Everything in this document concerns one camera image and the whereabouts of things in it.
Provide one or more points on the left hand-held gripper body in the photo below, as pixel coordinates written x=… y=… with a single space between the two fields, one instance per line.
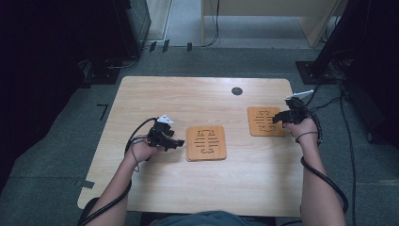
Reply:
x=158 y=133

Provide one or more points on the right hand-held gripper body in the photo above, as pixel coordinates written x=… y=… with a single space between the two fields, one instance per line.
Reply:
x=298 y=111

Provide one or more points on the wooden coaster with cut-out pattern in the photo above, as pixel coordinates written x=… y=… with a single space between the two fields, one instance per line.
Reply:
x=266 y=124
x=206 y=142

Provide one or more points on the person's right hand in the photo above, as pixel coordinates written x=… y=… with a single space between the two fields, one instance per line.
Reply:
x=304 y=130

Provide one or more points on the person's left hand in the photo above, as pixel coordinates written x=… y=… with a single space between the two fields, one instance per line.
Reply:
x=141 y=150

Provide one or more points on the black round table grommet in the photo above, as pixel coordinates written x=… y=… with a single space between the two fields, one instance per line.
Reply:
x=236 y=91

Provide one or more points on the dark box on floor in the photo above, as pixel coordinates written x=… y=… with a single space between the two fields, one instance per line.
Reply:
x=363 y=109

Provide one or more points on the person's blue clothing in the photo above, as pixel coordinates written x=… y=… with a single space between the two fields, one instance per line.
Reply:
x=207 y=219

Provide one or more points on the black floor tape strip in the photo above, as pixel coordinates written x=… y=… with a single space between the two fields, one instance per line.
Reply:
x=152 y=46
x=165 y=45
x=189 y=47

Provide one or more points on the grey floor tape piece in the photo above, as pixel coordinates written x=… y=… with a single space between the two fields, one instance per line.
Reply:
x=85 y=183

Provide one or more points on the light wooden desk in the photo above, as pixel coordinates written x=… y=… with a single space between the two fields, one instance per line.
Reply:
x=266 y=8

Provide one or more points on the black cabinet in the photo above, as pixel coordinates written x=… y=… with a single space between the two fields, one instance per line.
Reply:
x=125 y=28

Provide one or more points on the dark curtain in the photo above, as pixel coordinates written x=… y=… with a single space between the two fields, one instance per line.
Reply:
x=34 y=78

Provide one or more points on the black stand with base plate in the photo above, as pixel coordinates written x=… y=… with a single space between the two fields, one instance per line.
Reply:
x=316 y=73

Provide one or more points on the black floor base plate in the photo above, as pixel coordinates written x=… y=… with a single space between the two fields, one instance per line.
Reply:
x=105 y=76

